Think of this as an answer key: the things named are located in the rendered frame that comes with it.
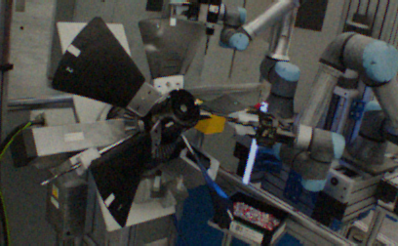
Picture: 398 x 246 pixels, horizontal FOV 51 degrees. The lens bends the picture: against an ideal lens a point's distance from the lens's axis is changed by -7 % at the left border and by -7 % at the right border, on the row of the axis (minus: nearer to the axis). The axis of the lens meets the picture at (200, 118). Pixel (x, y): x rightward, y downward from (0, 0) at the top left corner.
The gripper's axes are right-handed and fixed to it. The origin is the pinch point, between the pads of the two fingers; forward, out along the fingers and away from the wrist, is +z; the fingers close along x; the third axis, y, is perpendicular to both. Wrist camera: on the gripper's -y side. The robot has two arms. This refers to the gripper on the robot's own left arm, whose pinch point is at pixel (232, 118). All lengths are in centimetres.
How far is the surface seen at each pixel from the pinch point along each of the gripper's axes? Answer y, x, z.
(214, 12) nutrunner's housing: 2.3, -31.7, 10.9
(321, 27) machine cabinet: -447, 44, -71
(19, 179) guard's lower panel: -12, 55, 83
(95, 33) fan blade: 19.6, -23.7, 38.9
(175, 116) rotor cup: 18.1, -4.7, 14.4
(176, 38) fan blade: -7.5, -19.1, 22.6
